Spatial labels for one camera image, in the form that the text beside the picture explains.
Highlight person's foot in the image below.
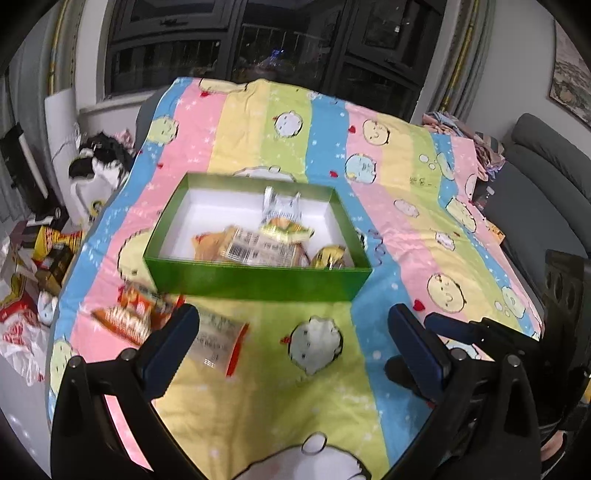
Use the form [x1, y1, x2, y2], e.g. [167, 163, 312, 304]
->
[538, 425, 573, 480]

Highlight white red-trimmed snack packet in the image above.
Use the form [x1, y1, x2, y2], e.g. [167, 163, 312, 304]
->
[187, 309, 250, 378]

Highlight grey gold-trimmed curtain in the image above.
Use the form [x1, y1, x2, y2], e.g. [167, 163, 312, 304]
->
[46, 0, 88, 97]

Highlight yellow snack bags pile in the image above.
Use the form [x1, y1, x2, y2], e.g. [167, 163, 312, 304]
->
[32, 226, 84, 296]

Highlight grey sofa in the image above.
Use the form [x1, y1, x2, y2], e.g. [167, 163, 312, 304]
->
[480, 113, 591, 296]

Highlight orange red snack packet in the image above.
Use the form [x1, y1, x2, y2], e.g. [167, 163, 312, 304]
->
[90, 282, 185, 347]

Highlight yellow green snack packet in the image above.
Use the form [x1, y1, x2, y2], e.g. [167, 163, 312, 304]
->
[259, 217, 315, 243]

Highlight dark window frame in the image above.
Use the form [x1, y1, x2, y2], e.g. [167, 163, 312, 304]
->
[104, 0, 446, 121]

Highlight cartoon printed striped blanket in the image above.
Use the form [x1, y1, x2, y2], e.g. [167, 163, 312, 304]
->
[46, 76, 546, 480]

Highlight peanut snack packet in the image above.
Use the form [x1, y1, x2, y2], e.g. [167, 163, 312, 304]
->
[191, 228, 236, 263]

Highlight pile of folded clothes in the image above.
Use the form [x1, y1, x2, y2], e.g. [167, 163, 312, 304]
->
[422, 110, 506, 181]

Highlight black and white cloth pile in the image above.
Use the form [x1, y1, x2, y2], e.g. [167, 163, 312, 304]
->
[68, 131, 137, 185]

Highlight white blue print snack packet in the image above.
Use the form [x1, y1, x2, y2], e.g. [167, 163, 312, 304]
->
[262, 186, 304, 227]

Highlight white red plastic bag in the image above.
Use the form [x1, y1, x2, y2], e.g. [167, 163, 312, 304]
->
[0, 295, 51, 386]

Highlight black case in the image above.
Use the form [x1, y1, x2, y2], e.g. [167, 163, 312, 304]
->
[0, 122, 51, 217]

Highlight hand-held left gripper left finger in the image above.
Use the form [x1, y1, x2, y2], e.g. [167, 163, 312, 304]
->
[50, 302, 204, 480]

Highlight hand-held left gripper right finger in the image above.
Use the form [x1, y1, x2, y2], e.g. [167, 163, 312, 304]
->
[383, 303, 541, 480]

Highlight green cardboard box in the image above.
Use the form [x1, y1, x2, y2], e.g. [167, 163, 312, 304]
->
[142, 172, 374, 302]

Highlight framed landscape picture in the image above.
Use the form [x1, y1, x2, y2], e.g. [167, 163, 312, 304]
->
[548, 21, 591, 121]

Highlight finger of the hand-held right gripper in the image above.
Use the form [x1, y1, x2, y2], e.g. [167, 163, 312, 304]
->
[385, 354, 435, 408]
[424, 311, 485, 349]

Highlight snack packets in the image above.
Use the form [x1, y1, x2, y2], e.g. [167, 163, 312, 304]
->
[222, 226, 305, 267]

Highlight gold purple snack packet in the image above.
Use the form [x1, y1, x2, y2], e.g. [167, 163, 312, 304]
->
[308, 244, 356, 271]

